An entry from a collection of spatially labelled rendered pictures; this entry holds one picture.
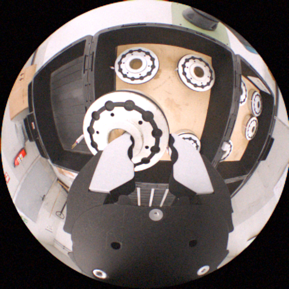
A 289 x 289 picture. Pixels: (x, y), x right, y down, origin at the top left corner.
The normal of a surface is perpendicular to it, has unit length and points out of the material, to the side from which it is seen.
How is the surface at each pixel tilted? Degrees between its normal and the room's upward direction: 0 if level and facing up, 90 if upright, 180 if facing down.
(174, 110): 0
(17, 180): 90
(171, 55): 0
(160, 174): 90
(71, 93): 0
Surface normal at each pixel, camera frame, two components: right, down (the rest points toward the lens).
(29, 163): 1.00, 0.08
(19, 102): 0.96, 0.18
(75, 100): -0.07, 0.54
